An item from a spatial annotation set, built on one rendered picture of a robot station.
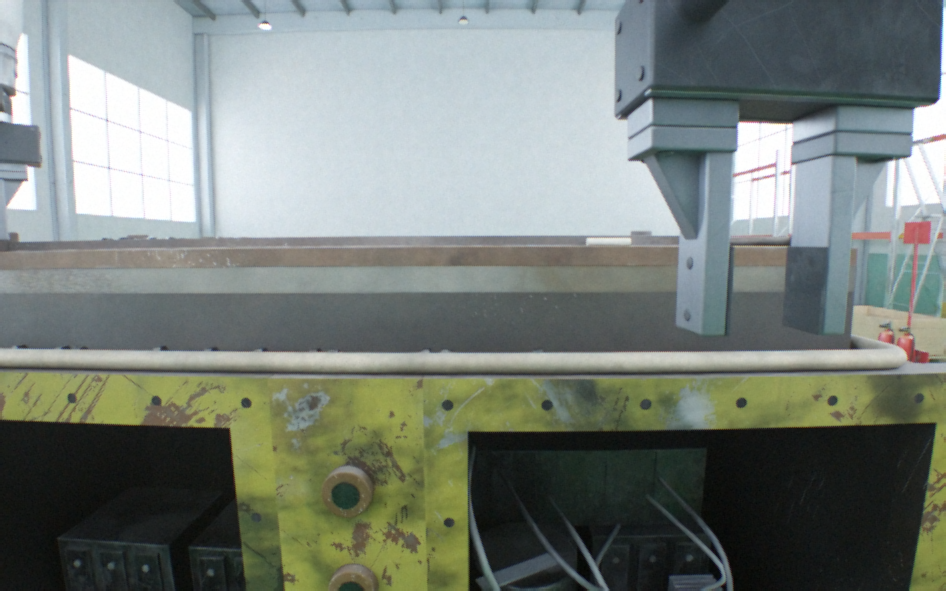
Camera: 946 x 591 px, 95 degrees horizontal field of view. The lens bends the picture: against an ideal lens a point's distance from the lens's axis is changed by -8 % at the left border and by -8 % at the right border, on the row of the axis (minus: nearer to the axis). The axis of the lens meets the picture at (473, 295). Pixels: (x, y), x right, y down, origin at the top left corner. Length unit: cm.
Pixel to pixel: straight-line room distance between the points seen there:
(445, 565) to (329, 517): 14
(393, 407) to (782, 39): 42
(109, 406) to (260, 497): 19
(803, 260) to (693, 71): 10
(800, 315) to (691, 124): 11
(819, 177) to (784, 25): 7
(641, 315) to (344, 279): 35
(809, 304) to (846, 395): 36
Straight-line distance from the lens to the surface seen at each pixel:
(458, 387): 48
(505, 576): 70
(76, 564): 108
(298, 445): 54
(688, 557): 95
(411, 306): 54
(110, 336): 71
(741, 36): 23
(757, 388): 56
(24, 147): 84
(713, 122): 23
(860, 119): 26
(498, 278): 53
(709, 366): 54
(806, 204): 27
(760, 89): 23
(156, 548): 99
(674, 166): 23
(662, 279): 57
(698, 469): 92
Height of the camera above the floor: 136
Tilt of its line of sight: 6 degrees down
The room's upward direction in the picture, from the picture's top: straight up
